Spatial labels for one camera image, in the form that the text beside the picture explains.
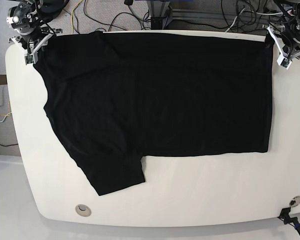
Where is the black clamp with cable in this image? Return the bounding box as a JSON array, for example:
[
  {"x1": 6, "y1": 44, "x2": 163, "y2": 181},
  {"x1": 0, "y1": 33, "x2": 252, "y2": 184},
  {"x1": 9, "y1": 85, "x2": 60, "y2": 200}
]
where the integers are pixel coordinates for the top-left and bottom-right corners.
[{"x1": 277, "y1": 207, "x2": 300, "y2": 236}]

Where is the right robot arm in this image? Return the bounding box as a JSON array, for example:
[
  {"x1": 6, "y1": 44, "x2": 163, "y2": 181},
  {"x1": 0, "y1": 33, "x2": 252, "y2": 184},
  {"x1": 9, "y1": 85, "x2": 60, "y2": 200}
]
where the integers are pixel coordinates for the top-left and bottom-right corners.
[{"x1": 6, "y1": 0, "x2": 69, "y2": 64}]

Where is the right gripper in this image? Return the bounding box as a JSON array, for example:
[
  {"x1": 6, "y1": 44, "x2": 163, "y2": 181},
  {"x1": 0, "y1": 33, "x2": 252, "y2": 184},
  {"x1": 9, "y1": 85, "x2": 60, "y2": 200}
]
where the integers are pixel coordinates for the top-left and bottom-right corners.
[{"x1": 8, "y1": 26, "x2": 63, "y2": 57}]

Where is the black T-shirt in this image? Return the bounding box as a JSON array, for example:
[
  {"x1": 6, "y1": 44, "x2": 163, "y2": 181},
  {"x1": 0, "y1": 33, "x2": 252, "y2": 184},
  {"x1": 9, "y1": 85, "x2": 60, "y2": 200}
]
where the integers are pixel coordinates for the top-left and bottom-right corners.
[{"x1": 34, "y1": 31, "x2": 273, "y2": 196}]

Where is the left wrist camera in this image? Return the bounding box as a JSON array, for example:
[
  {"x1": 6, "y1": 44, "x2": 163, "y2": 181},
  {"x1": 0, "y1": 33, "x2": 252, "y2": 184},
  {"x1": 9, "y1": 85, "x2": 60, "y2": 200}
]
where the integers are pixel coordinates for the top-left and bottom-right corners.
[{"x1": 276, "y1": 54, "x2": 292, "y2": 70}]

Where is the left table cable grommet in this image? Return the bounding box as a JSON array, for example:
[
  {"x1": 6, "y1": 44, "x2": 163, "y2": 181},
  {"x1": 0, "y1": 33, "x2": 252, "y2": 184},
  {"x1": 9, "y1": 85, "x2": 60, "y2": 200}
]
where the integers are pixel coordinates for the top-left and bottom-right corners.
[{"x1": 75, "y1": 204, "x2": 92, "y2": 217}]

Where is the yellow cable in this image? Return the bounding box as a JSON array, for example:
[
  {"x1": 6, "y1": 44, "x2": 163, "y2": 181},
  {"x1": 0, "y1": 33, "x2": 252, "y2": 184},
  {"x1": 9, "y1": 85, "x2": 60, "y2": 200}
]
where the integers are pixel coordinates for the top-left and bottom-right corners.
[{"x1": 70, "y1": 0, "x2": 84, "y2": 34}]

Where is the table cable grommet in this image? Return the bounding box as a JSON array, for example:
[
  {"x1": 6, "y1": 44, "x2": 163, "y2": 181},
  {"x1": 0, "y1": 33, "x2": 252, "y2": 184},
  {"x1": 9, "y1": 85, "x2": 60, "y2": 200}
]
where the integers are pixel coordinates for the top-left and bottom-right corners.
[
  {"x1": 289, "y1": 195, "x2": 300, "y2": 208},
  {"x1": 75, "y1": 204, "x2": 92, "y2": 217}
]

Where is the aluminium frame column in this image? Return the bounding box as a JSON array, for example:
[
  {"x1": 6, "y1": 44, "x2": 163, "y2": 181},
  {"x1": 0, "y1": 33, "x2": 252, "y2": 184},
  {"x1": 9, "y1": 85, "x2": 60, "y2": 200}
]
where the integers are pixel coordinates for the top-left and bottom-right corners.
[{"x1": 146, "y1": 0, "x2": 173, "y2": 30}]

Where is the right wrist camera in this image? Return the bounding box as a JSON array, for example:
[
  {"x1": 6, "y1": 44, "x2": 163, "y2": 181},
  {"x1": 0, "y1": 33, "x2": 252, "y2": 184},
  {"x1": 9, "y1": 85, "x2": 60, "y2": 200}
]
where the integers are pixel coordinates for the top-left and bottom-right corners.
[{"x1": 24, "y1": 52, "x2": 38, "y2": 65}]

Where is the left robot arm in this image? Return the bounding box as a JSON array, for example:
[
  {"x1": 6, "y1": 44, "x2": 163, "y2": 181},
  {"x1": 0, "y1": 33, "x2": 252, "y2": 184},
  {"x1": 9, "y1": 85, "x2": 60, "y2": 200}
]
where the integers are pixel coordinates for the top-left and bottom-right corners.
[{"x1": 260, "y1": 0, "x2": 300, "y2": 69}]

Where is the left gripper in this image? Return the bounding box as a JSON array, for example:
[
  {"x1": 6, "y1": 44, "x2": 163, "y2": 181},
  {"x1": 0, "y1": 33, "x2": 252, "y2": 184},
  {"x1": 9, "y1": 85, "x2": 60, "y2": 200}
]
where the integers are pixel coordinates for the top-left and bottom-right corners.
[{"x1": 264, "y1": 24, "x2": 300, "y2": 60}]

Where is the right table cable grommet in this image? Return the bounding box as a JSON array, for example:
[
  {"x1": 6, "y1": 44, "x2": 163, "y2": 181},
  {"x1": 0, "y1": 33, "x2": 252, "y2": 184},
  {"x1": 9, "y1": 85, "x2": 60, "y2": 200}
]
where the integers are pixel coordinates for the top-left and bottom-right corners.
[{"x1": 289, "y1": 195, "x2": 300, "y2": 208}]

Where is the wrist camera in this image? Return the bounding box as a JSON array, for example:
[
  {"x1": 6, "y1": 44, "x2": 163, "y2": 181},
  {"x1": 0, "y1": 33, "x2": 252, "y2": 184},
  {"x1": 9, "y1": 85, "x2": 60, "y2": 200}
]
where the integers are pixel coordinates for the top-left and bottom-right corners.
[
  {"x1": 276, "y1": 54, "x2": 292, "y2": 70},
  {"x1": 24, "y1": 52, "x2": 38, "y2": 65}
]

